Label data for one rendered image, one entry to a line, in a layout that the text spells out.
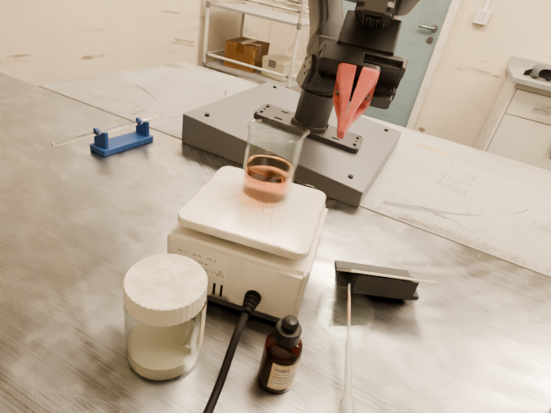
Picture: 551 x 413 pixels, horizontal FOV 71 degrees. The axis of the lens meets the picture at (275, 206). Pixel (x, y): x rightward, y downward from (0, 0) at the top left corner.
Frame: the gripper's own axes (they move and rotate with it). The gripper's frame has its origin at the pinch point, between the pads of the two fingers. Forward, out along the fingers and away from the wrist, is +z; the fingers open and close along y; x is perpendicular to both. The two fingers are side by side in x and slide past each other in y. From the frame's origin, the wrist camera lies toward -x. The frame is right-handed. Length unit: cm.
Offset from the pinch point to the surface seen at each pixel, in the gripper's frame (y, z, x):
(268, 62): -61, -137, 158
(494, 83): 90, -192, 193
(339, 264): 3.9, 13.9, 5.8
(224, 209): -8.1, 14.9, -5.8
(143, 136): -31.8, -0.1, 16.5
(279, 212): -3.4, 13.4, -4.5
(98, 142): -34.9, 5.0, 11.5
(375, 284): 7.8, 15.8, 2.3
